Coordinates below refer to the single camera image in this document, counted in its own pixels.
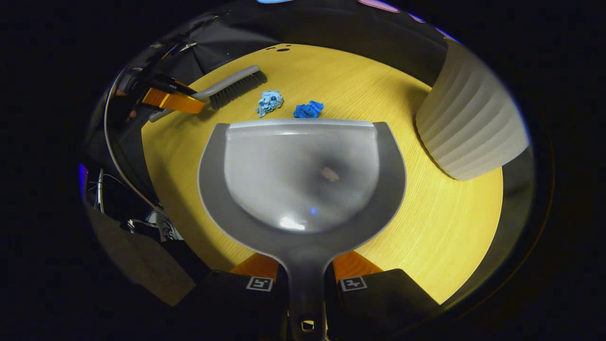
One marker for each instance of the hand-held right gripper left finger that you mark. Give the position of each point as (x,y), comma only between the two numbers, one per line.
(236,303)

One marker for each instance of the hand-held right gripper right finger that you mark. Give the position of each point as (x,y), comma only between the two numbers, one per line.
(388,298)

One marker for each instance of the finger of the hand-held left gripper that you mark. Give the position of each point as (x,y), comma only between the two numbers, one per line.
(173,84)
(175,101)

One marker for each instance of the light blue paper scrap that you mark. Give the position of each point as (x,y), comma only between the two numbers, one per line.
(270,102)

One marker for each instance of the dark blue paper scrap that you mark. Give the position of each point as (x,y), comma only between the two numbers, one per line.
(307,110)

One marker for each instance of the grey dustpan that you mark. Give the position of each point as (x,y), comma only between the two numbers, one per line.
(303,175)

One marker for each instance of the white ribbed garbage bin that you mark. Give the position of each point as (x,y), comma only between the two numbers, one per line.
(473,118)

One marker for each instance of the yellow wooden desktop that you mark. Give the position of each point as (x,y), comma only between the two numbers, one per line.
(440,218)

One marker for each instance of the brown board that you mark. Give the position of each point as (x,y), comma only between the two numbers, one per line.
(142,260)

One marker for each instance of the black backdrop cloth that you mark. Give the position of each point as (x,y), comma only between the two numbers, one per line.
(360,33)

